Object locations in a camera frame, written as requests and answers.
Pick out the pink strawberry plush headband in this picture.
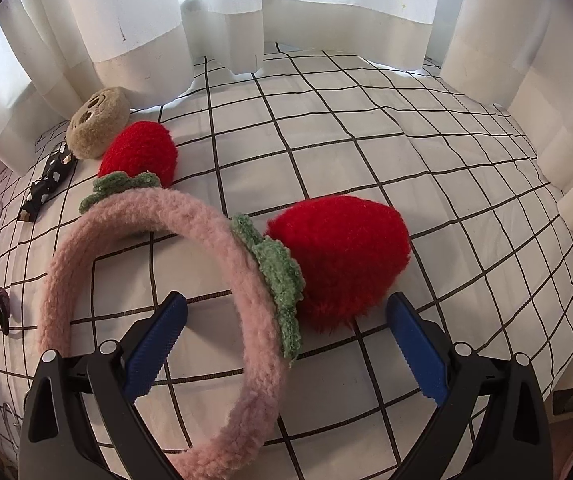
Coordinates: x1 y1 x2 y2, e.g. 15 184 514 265
38 122 411 479

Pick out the dark red knotted hair tie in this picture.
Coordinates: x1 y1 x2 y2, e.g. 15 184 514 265
0 287 13 336

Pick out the beige sloth plush charm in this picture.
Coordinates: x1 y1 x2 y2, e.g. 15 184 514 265
66 87 130 159

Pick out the white curtain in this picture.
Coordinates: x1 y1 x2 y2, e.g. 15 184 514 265
0 0 573 232

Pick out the black floral bow keychain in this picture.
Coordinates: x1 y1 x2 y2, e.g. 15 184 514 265
17 141 77 223

